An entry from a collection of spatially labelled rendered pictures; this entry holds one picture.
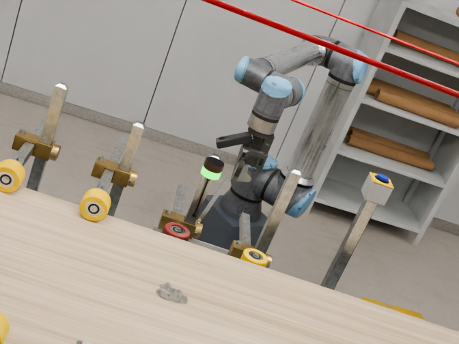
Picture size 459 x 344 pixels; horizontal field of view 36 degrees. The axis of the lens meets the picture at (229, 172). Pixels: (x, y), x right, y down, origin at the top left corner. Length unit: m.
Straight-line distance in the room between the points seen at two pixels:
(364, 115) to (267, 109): 3.05
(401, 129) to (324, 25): 0.98
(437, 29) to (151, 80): 2.00
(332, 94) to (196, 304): 1.23
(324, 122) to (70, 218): 1.21
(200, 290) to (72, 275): 0.35
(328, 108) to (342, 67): 0.17
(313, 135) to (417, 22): 2.36
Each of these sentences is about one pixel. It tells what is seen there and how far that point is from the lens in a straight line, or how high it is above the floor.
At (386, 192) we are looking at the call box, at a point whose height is 1.20.
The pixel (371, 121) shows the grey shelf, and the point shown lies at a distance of 5.18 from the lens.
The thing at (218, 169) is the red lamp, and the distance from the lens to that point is 2.08.
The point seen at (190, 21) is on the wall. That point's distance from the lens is 4.78.
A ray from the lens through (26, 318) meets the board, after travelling 1.60.
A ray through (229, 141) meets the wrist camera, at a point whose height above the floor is 1.15.
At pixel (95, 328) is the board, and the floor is 0.90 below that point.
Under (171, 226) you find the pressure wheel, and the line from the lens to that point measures 2.10.
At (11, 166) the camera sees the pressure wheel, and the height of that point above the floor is 0.98.
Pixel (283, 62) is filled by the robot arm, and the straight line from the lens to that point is 2.43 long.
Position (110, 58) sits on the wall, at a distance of 4.86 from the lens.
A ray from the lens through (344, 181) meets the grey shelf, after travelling 5.33.
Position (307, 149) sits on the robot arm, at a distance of 2.84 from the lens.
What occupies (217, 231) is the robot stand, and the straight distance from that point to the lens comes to 3.01.
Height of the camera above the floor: 1.90
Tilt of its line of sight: 22 degrees down
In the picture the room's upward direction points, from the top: 22 degrees clockwise
